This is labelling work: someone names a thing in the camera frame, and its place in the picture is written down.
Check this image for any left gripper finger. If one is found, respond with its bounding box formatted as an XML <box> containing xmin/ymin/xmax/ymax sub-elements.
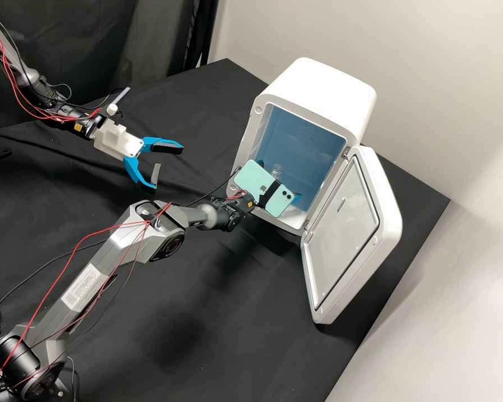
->
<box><xmin>123</xmin><ymin>155</ymin><xmax>163</xmax><ymax>193</ymax></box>
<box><xmin>140</xmin><ymin>135</ymin><xmax>185</xmax><ymax>156</ymax></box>

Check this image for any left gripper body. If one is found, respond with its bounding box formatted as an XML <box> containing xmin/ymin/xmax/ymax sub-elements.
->
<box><xmin>92</xmin><ymin>118</ymin><xmax>146</xmax><ymax>162</ymax></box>

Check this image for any white incubator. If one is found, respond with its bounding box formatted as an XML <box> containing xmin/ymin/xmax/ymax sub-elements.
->
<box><xmin>233</xmin><ymin>57</ymin><xmax>377</xmax><ymax>243</ymax></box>

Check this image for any incubator door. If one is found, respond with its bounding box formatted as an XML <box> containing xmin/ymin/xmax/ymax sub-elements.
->
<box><xmin>300</xmin><ymin>144</ymin><xmax>404</xmax><ymax>326</ymax></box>

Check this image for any black cable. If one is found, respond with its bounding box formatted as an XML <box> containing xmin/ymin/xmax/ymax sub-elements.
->
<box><xmin>186</xmin><ymin>165</ymin><xmax>240</xmax><ymax>208</ymax></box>

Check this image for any right wrist camera phone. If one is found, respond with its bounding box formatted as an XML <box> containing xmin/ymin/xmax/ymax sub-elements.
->
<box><xmin>232</xmin><ymin>160</ymin><xmax>303</xmax><ymax>219</ymax></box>

